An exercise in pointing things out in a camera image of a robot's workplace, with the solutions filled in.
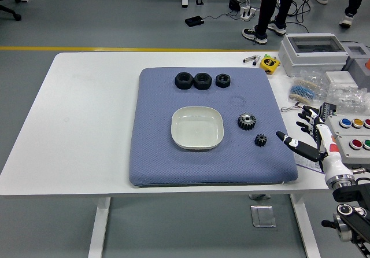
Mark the tangled black floor cable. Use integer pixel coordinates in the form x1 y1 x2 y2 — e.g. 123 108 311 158
286 0 316 29

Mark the small white box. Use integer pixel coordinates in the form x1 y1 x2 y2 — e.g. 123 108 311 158
325 71 356 90

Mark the black circuit board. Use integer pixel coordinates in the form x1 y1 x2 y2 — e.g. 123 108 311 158
319 102 338 123

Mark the crumpled clear plastic bag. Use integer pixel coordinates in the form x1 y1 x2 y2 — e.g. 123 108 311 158
326 81 370 114

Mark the small black gear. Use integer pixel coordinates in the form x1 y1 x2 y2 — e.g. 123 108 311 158
254 133 268 148

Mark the large black hex nut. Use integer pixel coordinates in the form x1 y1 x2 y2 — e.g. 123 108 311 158
174 72 194 90
193 72 213 90

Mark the thin black floor cable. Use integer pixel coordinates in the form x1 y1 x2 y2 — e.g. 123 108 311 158
202 10 243 21

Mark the white table leg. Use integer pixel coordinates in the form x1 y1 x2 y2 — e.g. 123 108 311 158
87 197 112 258
290 193 321 258

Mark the flat black floor device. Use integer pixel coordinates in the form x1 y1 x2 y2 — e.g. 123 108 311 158
185 16 205 27

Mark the grey red-green button box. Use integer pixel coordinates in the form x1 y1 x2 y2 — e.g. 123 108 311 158
332 135 370 166

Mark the white square dish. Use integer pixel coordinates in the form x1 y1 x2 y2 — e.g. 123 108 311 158
171 106 225 151

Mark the blue-grey padded mat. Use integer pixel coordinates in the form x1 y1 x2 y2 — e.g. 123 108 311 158
129 67 299 187

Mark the yellow tape measure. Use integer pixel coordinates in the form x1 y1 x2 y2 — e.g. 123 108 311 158
259 54 282 75

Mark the thin white red wire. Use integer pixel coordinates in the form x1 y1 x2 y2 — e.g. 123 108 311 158
280 103 307 113

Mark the large dark metal gear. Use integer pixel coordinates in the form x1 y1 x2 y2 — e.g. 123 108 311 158
237 113 257 131

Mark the metal floor plate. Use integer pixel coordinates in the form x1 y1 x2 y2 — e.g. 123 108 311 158
250 205 276 228

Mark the white purple-edged paper card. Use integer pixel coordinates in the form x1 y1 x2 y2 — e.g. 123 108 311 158
293 152 324 174

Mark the blue resistor tape bundle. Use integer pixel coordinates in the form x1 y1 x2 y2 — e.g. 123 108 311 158
288 78 324 102

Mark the clear bag of resistors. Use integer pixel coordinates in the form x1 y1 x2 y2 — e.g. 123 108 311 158
299 68 329 88

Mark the white power strip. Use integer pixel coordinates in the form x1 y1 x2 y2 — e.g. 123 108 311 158
240 5 257 21

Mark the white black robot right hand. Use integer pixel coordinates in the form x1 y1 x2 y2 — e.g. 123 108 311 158
276 106 355 185

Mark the grey enclosure with clear lid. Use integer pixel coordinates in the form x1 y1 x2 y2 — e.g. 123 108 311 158
277 32 349 78

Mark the grey box with orange part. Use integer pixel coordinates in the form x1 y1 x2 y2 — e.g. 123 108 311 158
345 44 370 90

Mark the small black hex nut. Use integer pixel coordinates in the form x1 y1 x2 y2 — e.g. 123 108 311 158
215 73 231 89

